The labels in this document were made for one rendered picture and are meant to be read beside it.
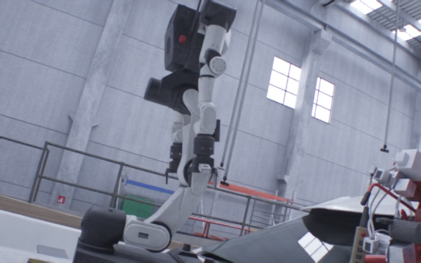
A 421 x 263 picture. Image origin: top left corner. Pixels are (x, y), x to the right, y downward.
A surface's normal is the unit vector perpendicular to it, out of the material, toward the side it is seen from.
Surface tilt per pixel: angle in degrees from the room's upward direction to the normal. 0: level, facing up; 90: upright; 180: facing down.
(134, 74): 90
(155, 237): 90
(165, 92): 113
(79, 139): 90
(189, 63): 123
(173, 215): 90
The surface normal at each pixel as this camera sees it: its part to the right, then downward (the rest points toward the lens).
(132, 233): 0.32, -0.11
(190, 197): 0.19, 0.31
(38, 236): 0.52, -0.04
